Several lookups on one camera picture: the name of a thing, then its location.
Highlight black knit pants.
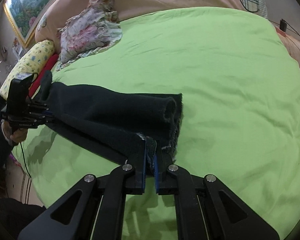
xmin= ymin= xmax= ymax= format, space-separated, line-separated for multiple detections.
xmin=35 ymin=70 xmax=183 ymax=171

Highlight person's left hand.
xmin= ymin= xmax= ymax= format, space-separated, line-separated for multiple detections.
xmin=1 ymin=121 xmax=28 ymax=145

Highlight yellow cartoon print pillow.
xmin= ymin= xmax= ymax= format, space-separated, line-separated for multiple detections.
xmin=0 ymin=40 xmax=55 ymax=100

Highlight red fleece blanket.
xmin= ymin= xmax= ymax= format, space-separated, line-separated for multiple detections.
xmin=29 ymin=54 xmax=59 ymax=97

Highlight gold framed landscape painting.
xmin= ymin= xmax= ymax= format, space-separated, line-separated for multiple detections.
xmin=3 ymin=0 xmax=55 ymax=48

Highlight floral ruffled pillow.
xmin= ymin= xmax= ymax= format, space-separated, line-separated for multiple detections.
xmin=56 ymin=0 xmax=123 ymax=71

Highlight green bed sheet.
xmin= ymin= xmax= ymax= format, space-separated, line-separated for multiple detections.
xmin=12 ymin=6 xmax=300 ymax=240

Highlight black cable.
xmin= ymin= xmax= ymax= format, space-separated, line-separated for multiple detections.
xmin=19 ymin=142 xmax=32 ymax=179

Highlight black charger on wall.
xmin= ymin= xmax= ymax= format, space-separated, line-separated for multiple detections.
xmin=279 ymin=19 xmax=287 ymax=32

